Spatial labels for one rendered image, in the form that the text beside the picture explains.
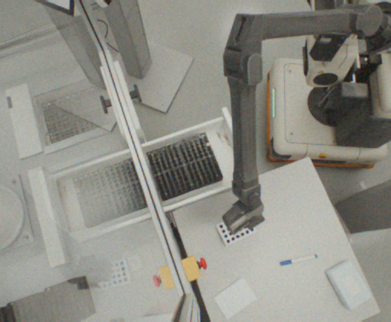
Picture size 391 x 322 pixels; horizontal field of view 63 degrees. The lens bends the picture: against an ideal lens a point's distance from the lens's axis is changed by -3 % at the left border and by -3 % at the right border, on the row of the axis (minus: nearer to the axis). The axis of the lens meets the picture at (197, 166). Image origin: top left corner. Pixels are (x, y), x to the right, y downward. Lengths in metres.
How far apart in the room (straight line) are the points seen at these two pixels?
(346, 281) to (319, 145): 0.87
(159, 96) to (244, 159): 1.40
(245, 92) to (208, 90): 1.46
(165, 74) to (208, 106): 0.36
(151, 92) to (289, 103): 0.89
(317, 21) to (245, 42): 0.23
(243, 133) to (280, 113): 1.11
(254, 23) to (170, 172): 0.57
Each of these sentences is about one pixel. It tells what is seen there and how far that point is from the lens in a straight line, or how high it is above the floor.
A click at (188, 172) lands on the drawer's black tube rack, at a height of 0.90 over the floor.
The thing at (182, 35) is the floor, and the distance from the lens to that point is 2.49.
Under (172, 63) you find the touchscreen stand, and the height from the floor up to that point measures 0.04.
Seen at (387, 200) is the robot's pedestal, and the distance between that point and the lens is 1.69.
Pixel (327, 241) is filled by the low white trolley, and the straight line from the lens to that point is 1.31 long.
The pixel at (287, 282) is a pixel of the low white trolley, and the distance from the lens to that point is 1.26.
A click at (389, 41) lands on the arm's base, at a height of 1.20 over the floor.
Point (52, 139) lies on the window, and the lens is 0.26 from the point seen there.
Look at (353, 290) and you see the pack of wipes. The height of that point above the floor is 0.81.
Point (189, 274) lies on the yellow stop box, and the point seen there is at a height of 0.91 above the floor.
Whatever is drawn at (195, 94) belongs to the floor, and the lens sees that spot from 2.23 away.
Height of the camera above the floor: 1.98
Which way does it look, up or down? 75 degrees down
